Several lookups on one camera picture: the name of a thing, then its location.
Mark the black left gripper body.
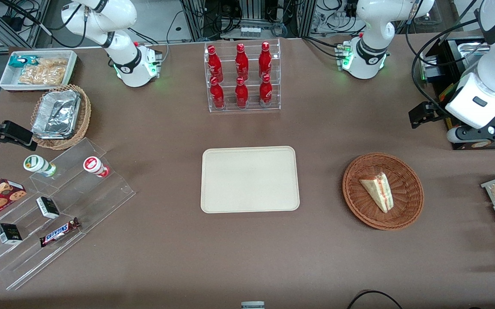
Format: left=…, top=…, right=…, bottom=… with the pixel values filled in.
left=421, top=101, right=447, bottom=123

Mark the triangle sandwich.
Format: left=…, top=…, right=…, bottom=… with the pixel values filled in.
left=359, top=172, right=395, bottom=214

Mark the silver metal tray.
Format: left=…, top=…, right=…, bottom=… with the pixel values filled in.
left=447, top=41, right=489, bottom=63

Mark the oval light wicker basket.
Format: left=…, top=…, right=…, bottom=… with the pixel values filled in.
left=30, top=84, right=92, bottom=151

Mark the round brown wicker basket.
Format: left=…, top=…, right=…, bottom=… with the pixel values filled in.
left=342, top=152, right=425, bottom=231

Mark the beige plastic tray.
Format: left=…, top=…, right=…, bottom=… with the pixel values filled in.
left=200, top=146, right=300, bottom=214

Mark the green lid drink cup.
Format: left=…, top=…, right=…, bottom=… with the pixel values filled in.
left=23, top=154, right=57, bottom=178

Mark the aluminium foil container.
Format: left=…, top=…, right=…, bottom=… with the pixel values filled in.
left=32, top=89, right=81, bottom=140

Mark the white rectangular bin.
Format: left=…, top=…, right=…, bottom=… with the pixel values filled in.
left=0, top=50, right=78, bottom=93

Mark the clear bag of crackers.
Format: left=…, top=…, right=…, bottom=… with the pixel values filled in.
left=18, top=58, right=69, bottom=85

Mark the teal snack packet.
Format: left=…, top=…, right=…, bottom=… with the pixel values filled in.
left=8, top=55, right=39, bottom=69

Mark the small black box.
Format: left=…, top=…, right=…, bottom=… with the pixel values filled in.
left=36, top=196, right=60, bottom=220
left=0, top=223, right=23, bottom=245

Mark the red lid drink cup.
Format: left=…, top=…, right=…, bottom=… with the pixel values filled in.
left=83, top=156, right=111, bottom=179

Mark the clear acrylic step display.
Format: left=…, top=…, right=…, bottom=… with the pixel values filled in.
left=0, top=137, right=136, bottom=291

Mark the Snickers chocolate bar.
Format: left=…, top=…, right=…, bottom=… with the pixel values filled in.
left=39, top=217, right=81, bottom=248

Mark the red drink bottle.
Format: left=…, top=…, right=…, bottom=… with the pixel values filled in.
left=235, top=43, right=249, bottom=81
left=210, top=76, right=226, bottom=109
left=259, top=41, right=272, bottom=80
left=207, top=45, right=224, bottom=82
left=235, top=76, right=249, bottom=109
left=259, top=74, right=273, bottom=108

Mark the clear acrylic bottle rack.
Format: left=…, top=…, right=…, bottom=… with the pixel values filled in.
left=204, top=39, right=281, bottom=113

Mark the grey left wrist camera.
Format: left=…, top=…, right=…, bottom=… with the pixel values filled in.
left=447, top=124, right=495, bottom=145

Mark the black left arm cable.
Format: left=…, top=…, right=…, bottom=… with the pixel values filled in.
left=404, top=0, right=495, bottom=126

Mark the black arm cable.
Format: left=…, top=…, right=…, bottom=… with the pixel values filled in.
left=404, top=0, right=495, bottom=126
left=0, top=0, right=89, bottom=48

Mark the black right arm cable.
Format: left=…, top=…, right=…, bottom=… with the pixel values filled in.
left=0, top=0, right=89, bottom=48

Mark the black base cable bundle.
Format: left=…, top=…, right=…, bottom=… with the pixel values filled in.
left=302, top=36, right=344, bottom=59

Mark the black cable loop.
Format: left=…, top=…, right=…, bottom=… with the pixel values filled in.
left=346, top=291, right=404, bottom=309

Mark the aluminium equipment frame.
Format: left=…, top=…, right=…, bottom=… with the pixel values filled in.
left=180, top=0, right=317, bottom=42

